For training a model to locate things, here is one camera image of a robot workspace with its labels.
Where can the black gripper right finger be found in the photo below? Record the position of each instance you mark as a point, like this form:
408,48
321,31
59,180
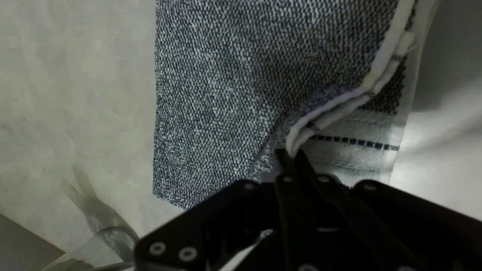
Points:
380,248

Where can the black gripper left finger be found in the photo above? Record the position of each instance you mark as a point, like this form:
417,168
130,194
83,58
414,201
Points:
297,218

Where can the grey blue towel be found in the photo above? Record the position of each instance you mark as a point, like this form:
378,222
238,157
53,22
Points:
240,81

